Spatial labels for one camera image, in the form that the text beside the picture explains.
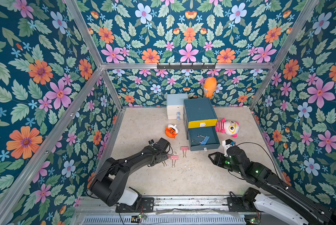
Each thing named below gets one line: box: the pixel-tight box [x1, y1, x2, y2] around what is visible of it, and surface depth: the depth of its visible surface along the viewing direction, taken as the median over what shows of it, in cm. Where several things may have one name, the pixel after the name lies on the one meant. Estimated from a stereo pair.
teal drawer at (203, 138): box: [188, 126, 221, 152], surface depth 92 cm
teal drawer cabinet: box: [183, 97, 221, 151], surface depth 90 cm
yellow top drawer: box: [188, 119, 219, 129], surface depth 87 cm
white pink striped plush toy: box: [214, 118, 240, 138], surface depth 102 cm
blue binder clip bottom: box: [197, 133, 211, 145], surface depth 92 cm
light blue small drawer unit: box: [166, 93, 189, 120], surface depth 107 cm
